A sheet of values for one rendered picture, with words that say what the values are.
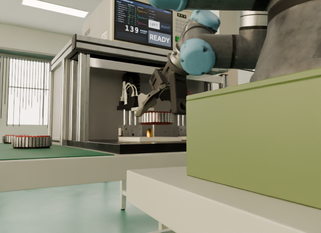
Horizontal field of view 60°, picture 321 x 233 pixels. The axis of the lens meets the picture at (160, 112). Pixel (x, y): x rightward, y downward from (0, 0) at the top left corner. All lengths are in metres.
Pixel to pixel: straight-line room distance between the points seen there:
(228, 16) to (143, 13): 4.43
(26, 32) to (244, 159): 7.45
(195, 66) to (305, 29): 0.35
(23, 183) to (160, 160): 0.27
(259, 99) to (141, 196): 0.17
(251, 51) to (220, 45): 0.06
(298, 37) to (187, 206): 0.18
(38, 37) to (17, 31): 0.45
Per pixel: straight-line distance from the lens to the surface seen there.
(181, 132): 1.13
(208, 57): 0.60
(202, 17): 0.69
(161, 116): 0.82
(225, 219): 0.20
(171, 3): 0.34
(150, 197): 0.30
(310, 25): 0.29
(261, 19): 0.64
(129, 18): 1.10
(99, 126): 1.10
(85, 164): 0.56
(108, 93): 1.12
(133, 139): 0.84
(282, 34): 0.30
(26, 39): 7.55
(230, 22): 5.51
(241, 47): 0.62
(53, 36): 7.70
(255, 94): 0.23
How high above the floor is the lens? 0.79
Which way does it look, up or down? 4 degrees up
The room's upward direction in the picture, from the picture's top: straight up
